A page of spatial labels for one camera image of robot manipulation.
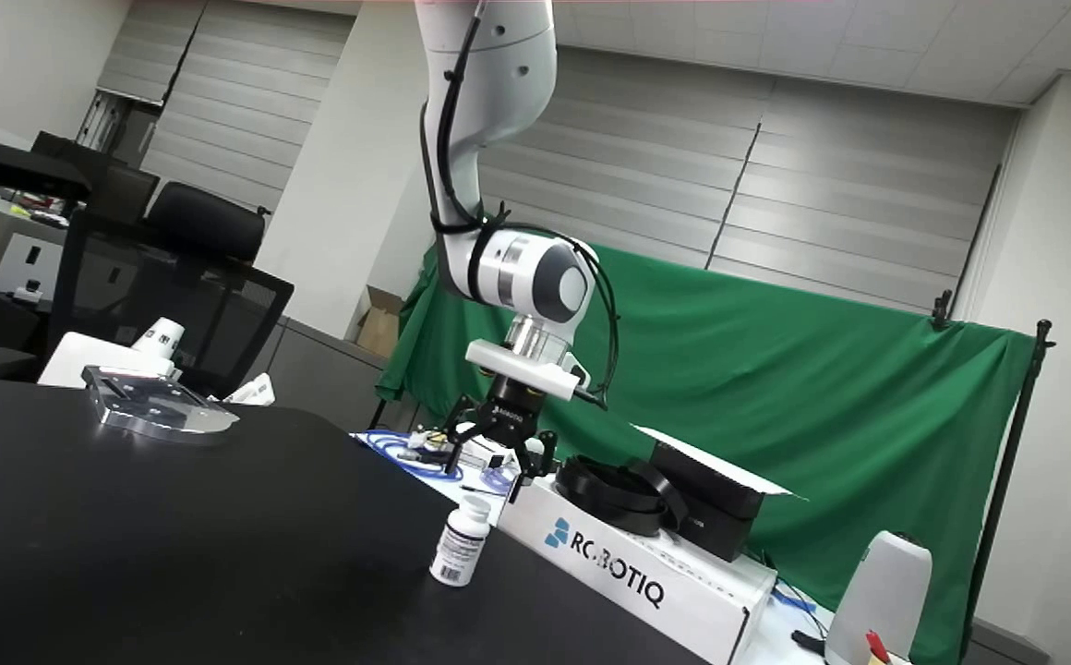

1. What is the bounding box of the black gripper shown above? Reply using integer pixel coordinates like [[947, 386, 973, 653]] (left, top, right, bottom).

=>
[[442, 373, 560, 486]]

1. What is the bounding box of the white pill bottle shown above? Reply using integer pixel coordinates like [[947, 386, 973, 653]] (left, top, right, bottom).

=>
[[426, 491, 494, 589]]

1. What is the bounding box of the white plastic bottle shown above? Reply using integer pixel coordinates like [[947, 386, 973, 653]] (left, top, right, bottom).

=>
[[819, 528, 938, 665]]

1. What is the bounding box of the white Robotiq cardboard box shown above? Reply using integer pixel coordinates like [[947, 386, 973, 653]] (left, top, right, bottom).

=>
[[490, 474, 784, 665]]

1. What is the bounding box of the black box with white lid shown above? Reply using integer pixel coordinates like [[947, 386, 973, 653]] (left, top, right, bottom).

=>
[[629, 419, 793, 565]]

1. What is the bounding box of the green screen cloth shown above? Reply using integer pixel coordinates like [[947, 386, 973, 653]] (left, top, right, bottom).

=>
[[373, 241, 1045, 665]]

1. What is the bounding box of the clear plastic plate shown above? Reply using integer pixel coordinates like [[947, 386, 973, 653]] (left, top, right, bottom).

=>
[[78, 363, 244, 444]]

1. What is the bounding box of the black mesh office chair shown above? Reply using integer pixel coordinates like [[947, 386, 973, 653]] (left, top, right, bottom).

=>
[[46, 177, 298, 399]]

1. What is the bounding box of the white boxy device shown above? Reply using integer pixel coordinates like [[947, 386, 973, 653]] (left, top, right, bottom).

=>
[[36, 312, 187, 392]]

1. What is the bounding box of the black backdrop stand pole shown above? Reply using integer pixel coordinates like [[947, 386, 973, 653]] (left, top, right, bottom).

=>
[[955, 312, 1061, 649]]

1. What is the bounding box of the black office desk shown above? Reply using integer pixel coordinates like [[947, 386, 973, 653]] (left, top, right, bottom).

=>
[[0, 124, 101, 211]]

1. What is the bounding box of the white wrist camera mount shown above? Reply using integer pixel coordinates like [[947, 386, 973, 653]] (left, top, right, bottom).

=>
[[462, 312, 596, 401]]

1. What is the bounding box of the black coiled ring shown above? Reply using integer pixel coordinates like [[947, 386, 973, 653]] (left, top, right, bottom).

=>
[[554, 453, 691, 538]]

